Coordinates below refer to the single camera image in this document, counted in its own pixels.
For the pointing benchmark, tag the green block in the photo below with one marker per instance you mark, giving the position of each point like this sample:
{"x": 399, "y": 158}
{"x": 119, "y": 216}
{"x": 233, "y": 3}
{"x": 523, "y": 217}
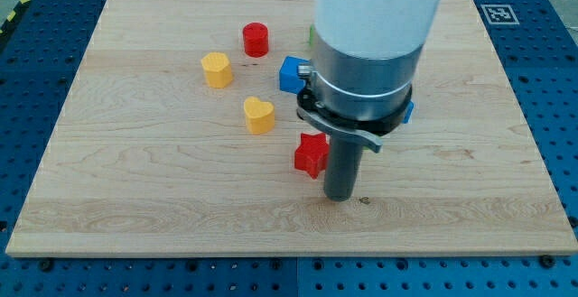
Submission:
{"x": 311, "y": 36}

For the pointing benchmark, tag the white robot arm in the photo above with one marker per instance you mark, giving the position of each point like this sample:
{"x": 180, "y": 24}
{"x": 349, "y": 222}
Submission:
{"x": 375, "y": 29}

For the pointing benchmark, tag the blue cube block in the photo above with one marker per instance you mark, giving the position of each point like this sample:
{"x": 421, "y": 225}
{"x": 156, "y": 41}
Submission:
{"x": 289, "y": 80}

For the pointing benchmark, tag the white fiducial marker tag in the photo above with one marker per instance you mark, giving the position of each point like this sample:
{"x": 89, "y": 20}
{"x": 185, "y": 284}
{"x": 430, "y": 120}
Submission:
{"x": 499, "y": 14}

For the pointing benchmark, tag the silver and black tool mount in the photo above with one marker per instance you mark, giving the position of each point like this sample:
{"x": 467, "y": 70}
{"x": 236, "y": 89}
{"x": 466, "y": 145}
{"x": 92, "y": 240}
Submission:
{"x": 354, "y": 99}

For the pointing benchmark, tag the red cylinder block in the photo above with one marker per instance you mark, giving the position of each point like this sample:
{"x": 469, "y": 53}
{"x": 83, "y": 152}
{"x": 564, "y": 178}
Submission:
{"x": 255, "y": 39}

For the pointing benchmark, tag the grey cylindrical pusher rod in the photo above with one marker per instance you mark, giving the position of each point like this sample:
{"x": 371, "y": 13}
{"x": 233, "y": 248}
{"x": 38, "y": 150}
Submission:
{"x": 342, "y": 169}

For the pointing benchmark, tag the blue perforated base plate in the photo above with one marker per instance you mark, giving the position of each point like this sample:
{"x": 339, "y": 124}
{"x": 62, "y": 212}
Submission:
{"x": 40, "y": 59}

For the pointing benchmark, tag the wooden board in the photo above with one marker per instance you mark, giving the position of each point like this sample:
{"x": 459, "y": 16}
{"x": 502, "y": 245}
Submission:
{"x": 147, "y": 160}

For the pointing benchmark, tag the yellow heart block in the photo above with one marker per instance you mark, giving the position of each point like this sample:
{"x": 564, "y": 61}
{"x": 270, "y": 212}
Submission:
{"x": 259, "y": 115}

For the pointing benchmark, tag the blue block behind arm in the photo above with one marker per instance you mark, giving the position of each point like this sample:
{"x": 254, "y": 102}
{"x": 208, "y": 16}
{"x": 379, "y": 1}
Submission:
{"x": 409, "y": 111}

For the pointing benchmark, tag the yellow hexagon block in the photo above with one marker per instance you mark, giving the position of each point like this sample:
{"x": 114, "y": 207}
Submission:
{"x": 217, "y": 69}

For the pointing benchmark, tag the red star block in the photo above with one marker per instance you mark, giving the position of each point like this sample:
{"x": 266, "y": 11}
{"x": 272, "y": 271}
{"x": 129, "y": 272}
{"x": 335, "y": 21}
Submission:
{"x": 312, "y": 154}

